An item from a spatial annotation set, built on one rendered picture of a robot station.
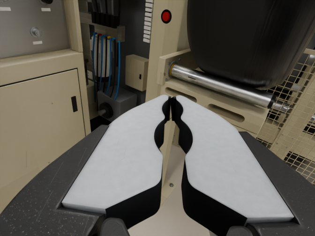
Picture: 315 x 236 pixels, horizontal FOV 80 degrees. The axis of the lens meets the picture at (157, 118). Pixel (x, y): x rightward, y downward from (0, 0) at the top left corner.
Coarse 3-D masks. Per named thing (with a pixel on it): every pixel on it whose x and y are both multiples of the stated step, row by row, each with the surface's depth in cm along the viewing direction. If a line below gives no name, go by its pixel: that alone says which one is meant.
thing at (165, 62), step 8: (168, 56) 66; (176, 56) 68; (184, 56) 74; (192, 56) 80; (160, 64) 65; (168, 64) 65; (184, 64) 77; (192, 64) 83; (160, 72) 66; (168, 72) 68; (160, 80) 68
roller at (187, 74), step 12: (180, 72) 66; (192, 72) 64; (204, 84) 63; (216, 84) 60; (228, 84) 59; (240, 84) 58; (240, 96) 58; (252, 96) 56; (264, 96) 54; (276, 96) 54
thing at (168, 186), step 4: (168, 180) 137; (164, 184) 134; (168, 184) 134; (172, 184) 133; (176, 184) 135; (164, 188) 131; (168, 188) 131; (172, 188) 132; (164, 192) 128; (168, 192) 129; (164, 196) 126; (168, 196) 127; (164, 200) 123; (160, 204) 121
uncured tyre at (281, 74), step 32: (192, 0) 46; (224, 0) 40; (256, 0) 37; (288, 0) 34; (192, 32) 50; (224, 32) 44; (256, 32) 40; (288, 32) 37; (224, 64) 52; (256, 64) 45; (288, 64) 44
